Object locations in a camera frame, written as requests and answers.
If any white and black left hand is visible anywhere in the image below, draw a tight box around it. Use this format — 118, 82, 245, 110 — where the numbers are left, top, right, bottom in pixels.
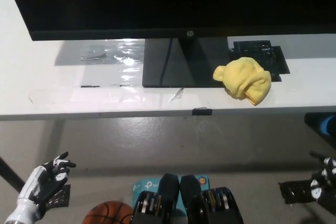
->
5, 152, 77, 224

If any white and black right hand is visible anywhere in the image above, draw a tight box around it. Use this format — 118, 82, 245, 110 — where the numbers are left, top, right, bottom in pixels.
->
309, 151, 336, 210

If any yellow microfiber cloth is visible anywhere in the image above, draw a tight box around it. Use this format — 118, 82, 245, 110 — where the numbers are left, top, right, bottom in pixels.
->
213, 56, 272, 106

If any black desk leg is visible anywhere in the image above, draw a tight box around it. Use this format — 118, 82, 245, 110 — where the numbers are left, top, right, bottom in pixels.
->
0, 155, 27, 195

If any black floor tape patch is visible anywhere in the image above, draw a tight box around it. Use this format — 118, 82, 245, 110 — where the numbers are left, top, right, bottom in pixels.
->
278, 179, 316, 204
46, 184, 71, 208

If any blue and black object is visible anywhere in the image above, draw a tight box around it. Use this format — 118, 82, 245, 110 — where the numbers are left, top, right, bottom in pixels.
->
304, 112, 336, 137

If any orange basketball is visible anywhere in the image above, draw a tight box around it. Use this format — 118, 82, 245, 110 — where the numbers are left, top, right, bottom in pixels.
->
83, 200, 134, 224

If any teal tp-link box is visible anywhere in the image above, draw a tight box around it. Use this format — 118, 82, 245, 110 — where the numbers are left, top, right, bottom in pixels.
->
131, 174, 211, 217

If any black plastic tray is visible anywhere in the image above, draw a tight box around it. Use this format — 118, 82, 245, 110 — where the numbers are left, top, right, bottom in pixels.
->
228, 40, 291, 83

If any short black tape piece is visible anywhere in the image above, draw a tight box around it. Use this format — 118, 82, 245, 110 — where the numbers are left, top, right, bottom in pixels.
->
192, 107, 213, 116

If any clear plastic film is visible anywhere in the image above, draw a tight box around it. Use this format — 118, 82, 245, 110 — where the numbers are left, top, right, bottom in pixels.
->
78, 37, 145, 88

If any clear tape strip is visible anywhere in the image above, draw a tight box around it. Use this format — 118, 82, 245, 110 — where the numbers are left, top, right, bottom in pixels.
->
168, 87, 185, 102

